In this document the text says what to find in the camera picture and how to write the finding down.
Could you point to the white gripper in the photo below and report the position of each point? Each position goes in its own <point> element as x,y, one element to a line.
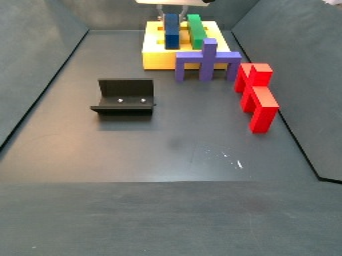
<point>186,3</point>

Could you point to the black angle bracket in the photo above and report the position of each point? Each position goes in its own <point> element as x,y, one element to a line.
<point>125,96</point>

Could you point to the yellow slotted board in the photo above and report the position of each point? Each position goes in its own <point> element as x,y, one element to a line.
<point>159,58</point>

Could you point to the green rectangular bar block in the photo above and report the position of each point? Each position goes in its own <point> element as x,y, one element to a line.
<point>195,30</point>

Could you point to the blue rectangular bar block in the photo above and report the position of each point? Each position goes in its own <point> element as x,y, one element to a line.
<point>171,31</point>

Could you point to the purple cross-shaped block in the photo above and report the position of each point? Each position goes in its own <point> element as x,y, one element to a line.
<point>207,58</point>

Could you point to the red cross-shaped block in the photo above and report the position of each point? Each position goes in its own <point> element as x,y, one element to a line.
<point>257,101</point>

